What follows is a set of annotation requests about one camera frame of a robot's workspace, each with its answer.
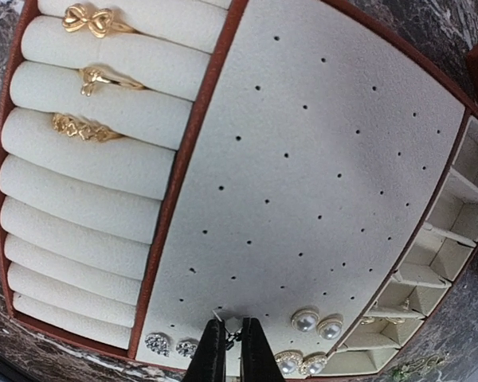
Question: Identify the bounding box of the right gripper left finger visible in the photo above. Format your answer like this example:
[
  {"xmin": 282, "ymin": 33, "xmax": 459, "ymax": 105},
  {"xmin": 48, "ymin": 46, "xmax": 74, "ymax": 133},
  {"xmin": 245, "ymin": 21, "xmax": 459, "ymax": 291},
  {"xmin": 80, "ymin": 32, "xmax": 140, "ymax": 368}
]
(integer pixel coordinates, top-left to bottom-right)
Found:
[{"xmin": 185, "ymin": 318, "xmax": 226, "ymax": 382}]

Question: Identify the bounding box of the crystal stud earring upper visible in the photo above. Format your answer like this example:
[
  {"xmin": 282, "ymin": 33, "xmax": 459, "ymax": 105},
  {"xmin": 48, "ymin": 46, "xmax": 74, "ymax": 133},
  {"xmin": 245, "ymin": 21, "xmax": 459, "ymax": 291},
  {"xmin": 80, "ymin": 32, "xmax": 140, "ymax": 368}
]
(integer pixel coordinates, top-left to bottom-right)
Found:
[{"xmin": 144, "ymin": 333, "xmax": 171, "ymax": 357}]

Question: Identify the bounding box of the crystal stud earring lower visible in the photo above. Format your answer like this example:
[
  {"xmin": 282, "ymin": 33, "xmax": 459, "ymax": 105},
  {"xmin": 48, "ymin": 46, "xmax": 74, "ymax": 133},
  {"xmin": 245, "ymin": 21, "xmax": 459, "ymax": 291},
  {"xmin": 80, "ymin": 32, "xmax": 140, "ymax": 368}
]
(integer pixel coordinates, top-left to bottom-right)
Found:
[{"xmin": 175, "ymin": 338, "xmax": 198, "ymax": 359}]

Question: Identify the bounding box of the crystal stud earring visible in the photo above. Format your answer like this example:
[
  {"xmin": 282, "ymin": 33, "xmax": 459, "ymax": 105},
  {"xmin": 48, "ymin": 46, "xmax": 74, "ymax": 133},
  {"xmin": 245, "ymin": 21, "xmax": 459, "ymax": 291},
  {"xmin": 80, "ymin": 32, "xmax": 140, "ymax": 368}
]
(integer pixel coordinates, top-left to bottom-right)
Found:
[
  {"xmin": 175, "ymin": 338, "xmax": 198, "ymax": 359},
  {"xmin": 144, "ymin": 333, "xmax": 171, "ymax": 357}
]

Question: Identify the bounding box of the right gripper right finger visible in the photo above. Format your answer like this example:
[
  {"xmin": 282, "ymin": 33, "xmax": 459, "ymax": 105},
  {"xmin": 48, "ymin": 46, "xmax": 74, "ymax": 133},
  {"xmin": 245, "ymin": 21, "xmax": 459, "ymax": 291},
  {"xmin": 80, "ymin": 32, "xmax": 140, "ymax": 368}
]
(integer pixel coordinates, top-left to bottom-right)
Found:
[{"xmin": 241, "ymin": 318, "xmax": 284, "ymax": 382}]

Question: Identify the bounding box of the green bead necklace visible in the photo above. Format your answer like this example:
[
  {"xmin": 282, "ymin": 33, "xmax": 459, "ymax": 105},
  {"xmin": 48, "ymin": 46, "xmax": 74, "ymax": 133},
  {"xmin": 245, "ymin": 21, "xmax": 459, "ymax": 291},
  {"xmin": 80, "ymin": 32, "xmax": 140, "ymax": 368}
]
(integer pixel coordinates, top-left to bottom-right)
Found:
[{"xmin": 392, "ymin": 356, "xmax": 445, "ymax": 377}]

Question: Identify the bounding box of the red jewelry tray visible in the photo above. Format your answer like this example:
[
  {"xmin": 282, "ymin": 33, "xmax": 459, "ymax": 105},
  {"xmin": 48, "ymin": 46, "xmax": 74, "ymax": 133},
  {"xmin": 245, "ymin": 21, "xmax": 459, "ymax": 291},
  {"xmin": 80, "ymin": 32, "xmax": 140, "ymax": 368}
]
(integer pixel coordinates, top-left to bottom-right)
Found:
[{"xmin": 0, "ymin": 1, "xmax": 478, "ymax": 381}]

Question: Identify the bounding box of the gold stud earring left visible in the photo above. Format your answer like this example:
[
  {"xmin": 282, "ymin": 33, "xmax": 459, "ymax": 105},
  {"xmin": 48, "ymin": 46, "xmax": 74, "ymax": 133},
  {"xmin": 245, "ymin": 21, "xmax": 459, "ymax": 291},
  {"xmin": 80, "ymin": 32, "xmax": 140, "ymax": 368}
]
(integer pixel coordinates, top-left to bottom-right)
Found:
[{"xmin": 387, "ymin": 298, "xmax": 411, "ymax": 325}]

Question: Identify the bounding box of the pearl earring framed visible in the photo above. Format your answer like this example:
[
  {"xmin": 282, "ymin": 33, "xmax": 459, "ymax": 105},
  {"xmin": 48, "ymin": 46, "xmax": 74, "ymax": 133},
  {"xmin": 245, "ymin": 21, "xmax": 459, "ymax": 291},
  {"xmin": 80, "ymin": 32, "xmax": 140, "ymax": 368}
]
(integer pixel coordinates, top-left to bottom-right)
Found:
[
  {"xmin": 274, "ymin": 350, "xmax": 304, "ymax": 376},
  {"xmin": 299, "ymin": 353, "xmax": 327, "ymax": 376}
]

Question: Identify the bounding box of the pearl earring framed right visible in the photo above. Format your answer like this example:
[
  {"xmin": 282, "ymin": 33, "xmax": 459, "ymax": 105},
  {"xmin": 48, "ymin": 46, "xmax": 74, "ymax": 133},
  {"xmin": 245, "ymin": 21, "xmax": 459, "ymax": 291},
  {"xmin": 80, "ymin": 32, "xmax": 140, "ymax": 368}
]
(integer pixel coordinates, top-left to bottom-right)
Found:
[{"xmin": 299, "ymin": 353, "xmax": 327, "ymax": 376}]

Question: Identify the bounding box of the gold stud earring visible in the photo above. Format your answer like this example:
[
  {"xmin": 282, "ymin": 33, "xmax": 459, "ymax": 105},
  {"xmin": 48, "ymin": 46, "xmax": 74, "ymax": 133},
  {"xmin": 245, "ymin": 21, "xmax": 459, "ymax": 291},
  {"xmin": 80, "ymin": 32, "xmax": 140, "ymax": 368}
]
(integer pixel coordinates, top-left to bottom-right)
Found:
[
  {"xmin": 387, "ymin": 298, "xmax": 411, "ymax": 325},
  {"xmin": 360, "ymin": 316, "xmax": 377, "ymax": 325}
]

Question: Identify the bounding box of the pearl earring single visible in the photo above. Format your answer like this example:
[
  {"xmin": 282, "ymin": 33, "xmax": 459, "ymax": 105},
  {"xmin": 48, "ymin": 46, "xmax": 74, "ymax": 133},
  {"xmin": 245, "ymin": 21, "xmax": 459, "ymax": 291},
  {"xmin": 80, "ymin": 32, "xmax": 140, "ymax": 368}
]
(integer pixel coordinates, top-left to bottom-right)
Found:
[{"xmin": 291, "ymin": 306, "xmax": 319, "ymax": 333}]

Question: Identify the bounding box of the gold stud earring right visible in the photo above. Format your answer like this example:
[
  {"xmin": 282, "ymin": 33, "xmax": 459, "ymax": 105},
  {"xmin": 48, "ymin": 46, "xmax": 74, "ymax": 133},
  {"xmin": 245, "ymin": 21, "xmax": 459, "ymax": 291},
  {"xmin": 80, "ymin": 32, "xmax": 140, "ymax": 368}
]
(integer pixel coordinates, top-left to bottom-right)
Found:
[{"xmin": 360, "ymin": 316, "xmax": 377, "ymax": 325}]

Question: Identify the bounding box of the gold ring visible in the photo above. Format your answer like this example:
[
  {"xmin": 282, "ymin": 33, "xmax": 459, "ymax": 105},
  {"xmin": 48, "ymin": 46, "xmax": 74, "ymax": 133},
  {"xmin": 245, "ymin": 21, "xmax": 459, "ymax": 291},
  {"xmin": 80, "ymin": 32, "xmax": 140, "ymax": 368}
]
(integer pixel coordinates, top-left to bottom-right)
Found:
[
  {"xmin": 51, "ymin": 113, "xmax": 123, "ymax": 143},
  {"xmin": 78, "ymin": 65, "xmax": 147, "ymax": 97},
  {"xmin": 61, "ymin": 2, "xmax": 139, "ymax": 41}
]

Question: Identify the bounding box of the small silver earring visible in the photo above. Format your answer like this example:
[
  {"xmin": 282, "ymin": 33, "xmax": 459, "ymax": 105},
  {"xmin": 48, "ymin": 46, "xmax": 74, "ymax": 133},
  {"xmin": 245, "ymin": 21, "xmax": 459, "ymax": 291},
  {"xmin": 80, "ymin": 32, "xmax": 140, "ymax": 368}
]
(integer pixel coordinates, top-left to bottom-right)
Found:
[{"xmin": 213, "ymin": 310, "xmax": 242, "ymax": 351}]

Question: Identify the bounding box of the pearl earring framed left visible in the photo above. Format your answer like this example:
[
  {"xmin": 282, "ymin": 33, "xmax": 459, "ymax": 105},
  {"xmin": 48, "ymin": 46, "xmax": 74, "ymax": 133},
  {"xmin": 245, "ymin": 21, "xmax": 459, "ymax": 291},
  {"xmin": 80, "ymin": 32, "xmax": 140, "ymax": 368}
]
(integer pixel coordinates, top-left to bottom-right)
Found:
[{"xmin": 274, "ymin": 350, "xmax": 304, "ymax": 376}]

